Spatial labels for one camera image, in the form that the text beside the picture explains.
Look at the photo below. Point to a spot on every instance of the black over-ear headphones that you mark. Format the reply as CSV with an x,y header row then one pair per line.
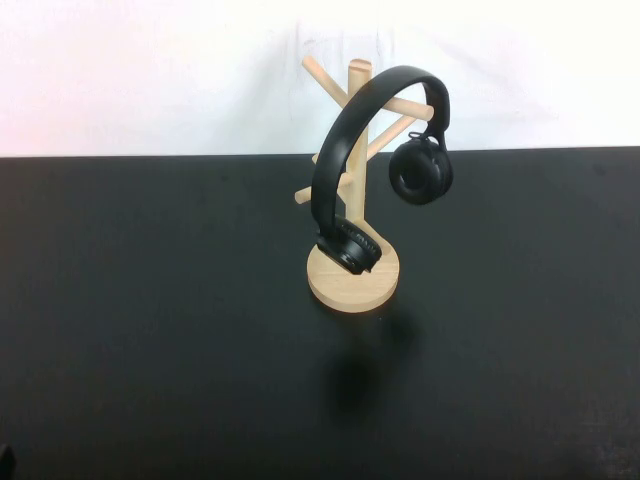
x,y
334,150

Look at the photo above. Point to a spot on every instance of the wooden tree headphone stand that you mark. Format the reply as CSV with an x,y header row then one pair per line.
x,y
350,292

